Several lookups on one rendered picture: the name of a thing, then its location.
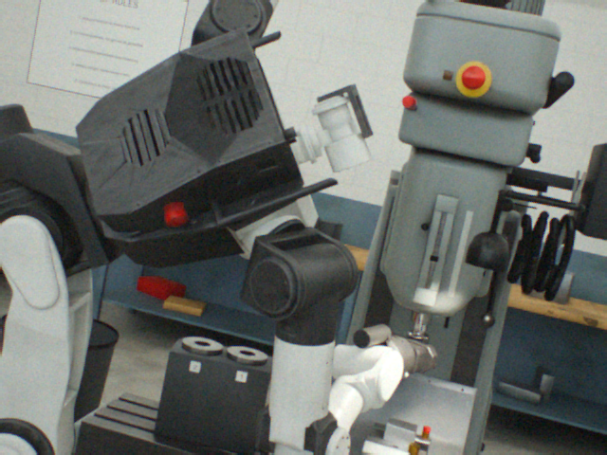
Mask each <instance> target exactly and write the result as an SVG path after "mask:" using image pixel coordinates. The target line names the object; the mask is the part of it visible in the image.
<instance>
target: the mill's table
mask: <svg viewBox="0 0 607 455"><path fill-rule="evenodd" d="M158 406H159V402H158V401H155V400H152V399H148V398H145V397H141V396H137V395H133V394H131V393H127V392H126V393H125V394H123V395H121V396H117V397H116V398H114V399H113V400H111V401H109V402H108V403H106V404H105V405H103V406H101V407H100V408H97V409H95V410H93V411H92V412H90V413H89V414H87V415H85V416H84V417H83V418H82V419H80V420H78V421H77V422H75V424H74V427H75V431H76V442H75V445H74V449H73V451H72V453H74V454H75V455H250V454H247V453H242V452H237V451H233V450H228V449H224V448H218V447H214V446H205V445H201V444H197V443H192V442H188V441H183V440H177V439H174V438H169V437H164V436H160V435H155V434H154V431H155V425H156V416H157V411H158Z"/></svg>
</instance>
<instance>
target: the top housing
mask: <svg viewBox="0 0 607 455"><path fill-rule="evenodd" d="M415 16H416V19H414V27H413V31H412V36H411V41H410V44H409V50H408V54H407V59H406V63H405V67H404V71H403V80H404V82H405V83H406V85H407V86H408V87H409V88H410V90H411V91H412V92H418V93H423V94H428V95H433V96H438V97H443V98H448V99H453V100H462V101H467V102H472V103H478V104H483V105H487V106H492V107H497V108H502V109H507V110H512V111H518V112H523V113H527V114H529V115H531V116H532V118H533V117H534V116H535V115H536V114H537V113H538V112H539V111H540V110H541V109H542V108H543V106H544V104H545V102H546V98H547V92H548V88H549V84H550V81H551V77H553V73H554V69H555V64H556V60H557V56H558V52H559V48H560V41H561V28H560V27H559V25H558V24H556V23H555V22H554V21H552V20H549V19H545V17H544V18H543V17H542V16H539V15H535V14H530V13H524V12H518V11H513V10H507V9H496V8H491V7H485V6H480V5H474V4H468V3H462V2H456V1H451V0H426V1H424V2H423V3H421V4H420V5H419V6H418V8H417V12H416V15H415ZM469 62H479V63H482V64H484V65H486V66H487V68H488V69H489V71H490V73H491V85H490V87H489V89H488V91H487V92H486V94H485V95H483V96H481V97H479V98H468V97H466V96H464V95H462V94H461V93H460V92H459V89H458V87H457V85H456V74H457V72H458V70H459V69H460V67H461V66H462V65H464V64H466V63H469ZM445 70H449V71H453V75H452V79H451V81H450V80H445V79H443V76H444V71H445Z"/></svg>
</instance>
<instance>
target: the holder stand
mask: <svg viewBox="0 0 607 455"><path fill-rule="evenodd" d="M272 367H273V357H270V356H267V355H266V354H263V353H261V352H259V351H256V350H253V349H250V348H249V347H244V346H232V347H225V346H223V345H222V344H221V343H218V342H216V341H214V340H211V339H207V338H203V337H185V338H184V337H181V338H180V339H179V340H178V341H177V342H176V343H175V345H174V346H173V348H172V350H171V351H170V352H169V356H168V361H167V366H166V371H165V375H164V380H163V386H162V392H161V396H160V401H159V406H158V411H157V416H156V425H155V431H154V434H155V435H160V436H164V437H169V438H174V439H177V440H183V441H188V442H192V443H197V444H201V445H205V446H214V447H218V448H224V449H228V450H233V451H237V452H242V453H247V454H250V455H253V454H254V451H255V437H256V424H257V413H258V412H259V410H261V409H262V408H264V407H265V406H266V402H267V394H268V388H269V384H270V379H271V375H272Z"/></svg>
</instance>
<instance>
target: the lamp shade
mask: <svg viewBox="0 0 607 455"><path fill-rule="evenodd" d="M507 261H508V245H507V241H506V240H505V239H504V238H503V236H501V235H499V234H498V233H494V232H490V231H489V232H482V233H480V234H476V235H474V237H473V239H472V240H471V242H470V244H469V246H468V249H467V254H466V258H465V263H466V264H469V265H472V266H476V267H480V268H484V269H488V270H493V271H499V272H506V265H507Z"/></svg>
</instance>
